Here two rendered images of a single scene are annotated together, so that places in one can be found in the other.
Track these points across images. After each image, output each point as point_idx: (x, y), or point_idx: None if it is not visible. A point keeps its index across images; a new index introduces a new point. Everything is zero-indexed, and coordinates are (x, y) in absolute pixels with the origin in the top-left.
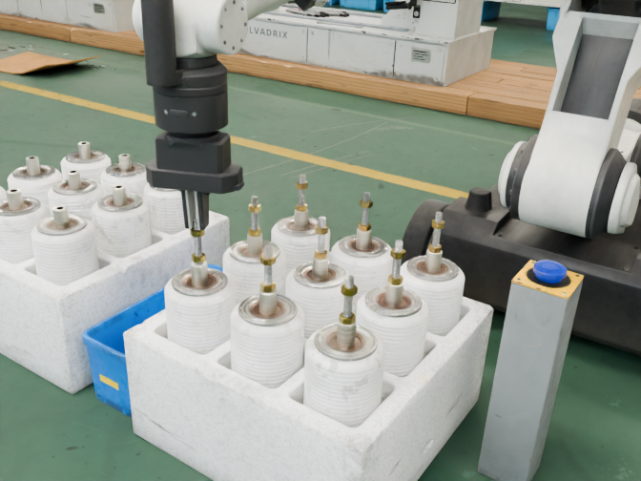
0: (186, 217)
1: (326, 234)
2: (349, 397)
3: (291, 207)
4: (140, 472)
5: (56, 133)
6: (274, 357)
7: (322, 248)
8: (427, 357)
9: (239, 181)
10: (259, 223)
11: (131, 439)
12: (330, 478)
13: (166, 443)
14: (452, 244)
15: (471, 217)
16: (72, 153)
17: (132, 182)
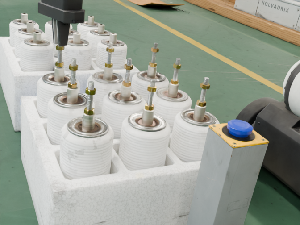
0: (53, 35)
1: (161, 84)
2: (71, 159)
3: (215, 93)
4: (4, 175)
5: (131, 31)
6: (59, 127)
7: (127, 79)
8: (158, 167)
9: (78, 19)
10: (188, 94)
11: (17, 160)
12: (47, 206)
13: (24, 166)
14: (264, 127)
15: (283, 112)
16: (87, 21)
17: (97, 39)
